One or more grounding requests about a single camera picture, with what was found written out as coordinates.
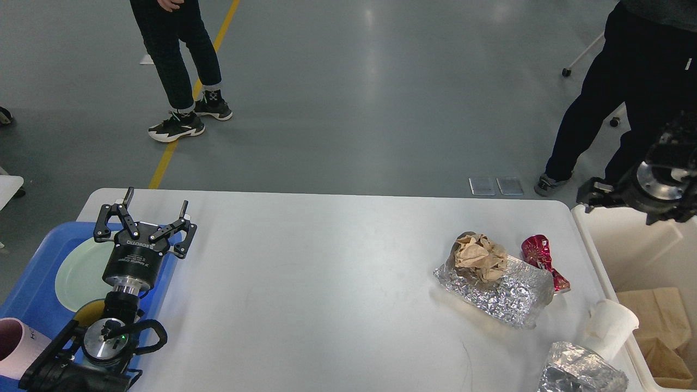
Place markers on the brown paper bag in bin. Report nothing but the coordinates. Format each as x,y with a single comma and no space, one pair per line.
661,315

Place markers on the brown paper ball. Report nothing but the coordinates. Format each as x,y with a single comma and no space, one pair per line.
479,256

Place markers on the small foil wrapper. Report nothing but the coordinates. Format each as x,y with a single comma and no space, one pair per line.
571,367

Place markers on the white paper cup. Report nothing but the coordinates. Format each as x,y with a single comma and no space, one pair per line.
608,328

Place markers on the light green plate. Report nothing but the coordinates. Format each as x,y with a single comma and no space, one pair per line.
79,278

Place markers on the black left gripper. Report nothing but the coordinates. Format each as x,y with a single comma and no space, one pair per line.
135,256

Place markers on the pink ribbed mug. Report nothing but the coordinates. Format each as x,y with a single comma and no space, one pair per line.
21,345

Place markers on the person in black right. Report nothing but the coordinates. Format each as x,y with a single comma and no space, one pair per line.
647,63

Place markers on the white office chair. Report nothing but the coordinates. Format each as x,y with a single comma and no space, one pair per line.
616,118

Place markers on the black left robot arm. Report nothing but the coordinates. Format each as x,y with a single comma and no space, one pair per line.
65,364

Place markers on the teal mug yellow inside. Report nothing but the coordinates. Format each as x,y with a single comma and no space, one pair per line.
89,314

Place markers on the person in black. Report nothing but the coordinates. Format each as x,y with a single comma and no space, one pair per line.
6,118
647,63

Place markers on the person in black left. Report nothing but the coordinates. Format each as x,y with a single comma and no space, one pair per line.
6,118

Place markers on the white side table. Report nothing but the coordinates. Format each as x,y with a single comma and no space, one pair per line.
12,187

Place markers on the brown paper bag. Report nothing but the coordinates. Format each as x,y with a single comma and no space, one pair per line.
661,315
667,368

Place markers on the red shiny wrapper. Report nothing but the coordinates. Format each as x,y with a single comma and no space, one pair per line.
536,252

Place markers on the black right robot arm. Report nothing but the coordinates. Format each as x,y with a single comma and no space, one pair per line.
676,146

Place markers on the beige plastic bin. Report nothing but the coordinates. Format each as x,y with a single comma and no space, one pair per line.
636,257

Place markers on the aluminium foil sheet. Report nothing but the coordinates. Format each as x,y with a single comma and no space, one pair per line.
517,298

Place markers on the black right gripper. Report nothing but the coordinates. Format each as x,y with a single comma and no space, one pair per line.
663,193

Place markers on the blue plastic tray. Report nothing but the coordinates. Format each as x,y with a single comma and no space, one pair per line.
34,301

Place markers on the person with black sneakers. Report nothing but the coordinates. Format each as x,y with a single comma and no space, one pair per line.
164,25

